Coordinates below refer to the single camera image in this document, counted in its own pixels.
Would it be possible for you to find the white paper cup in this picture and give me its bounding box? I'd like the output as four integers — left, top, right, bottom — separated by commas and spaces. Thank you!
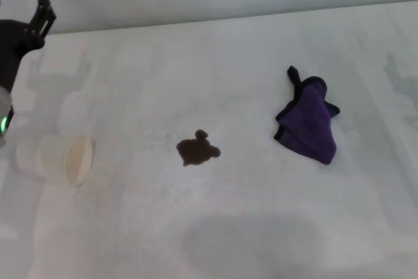
35, 134, 95, 188

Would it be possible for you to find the purple rag with black trim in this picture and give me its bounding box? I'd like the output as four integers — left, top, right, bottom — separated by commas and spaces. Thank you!
273, 65, 340, 165

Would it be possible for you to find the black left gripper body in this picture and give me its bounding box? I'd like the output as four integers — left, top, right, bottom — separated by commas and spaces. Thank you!
0, 19, 37, 97

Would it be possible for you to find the dark brown liquid stain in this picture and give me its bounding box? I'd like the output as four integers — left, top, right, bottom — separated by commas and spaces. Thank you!
176, 129, 222, 167

